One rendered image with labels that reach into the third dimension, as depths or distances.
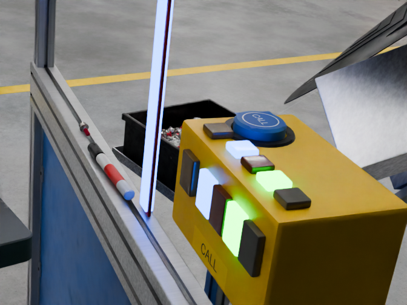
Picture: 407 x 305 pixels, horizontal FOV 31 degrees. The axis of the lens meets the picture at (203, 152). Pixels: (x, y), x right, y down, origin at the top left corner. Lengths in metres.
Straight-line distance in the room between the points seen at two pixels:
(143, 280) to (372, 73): 0.37
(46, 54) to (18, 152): 1.70
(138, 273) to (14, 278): 1.45
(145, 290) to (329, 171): 0.33
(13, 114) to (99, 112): 0.39
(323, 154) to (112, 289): 0.50
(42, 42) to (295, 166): 0.84
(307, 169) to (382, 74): 0.41
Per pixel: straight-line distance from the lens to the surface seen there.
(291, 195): 0.45
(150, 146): 0.80
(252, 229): 0.45
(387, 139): 0.87
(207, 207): 0.50
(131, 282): 0.82
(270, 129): 0.53
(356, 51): 1.06
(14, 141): 3.07
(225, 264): 0.50
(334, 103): 0.89
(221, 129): 0.53
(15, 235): 0.53
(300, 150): 0.53
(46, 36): 1.29
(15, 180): 2.77
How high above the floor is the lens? 1.28
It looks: 24 degrees down
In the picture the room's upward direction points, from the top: 7 degrees clockwise
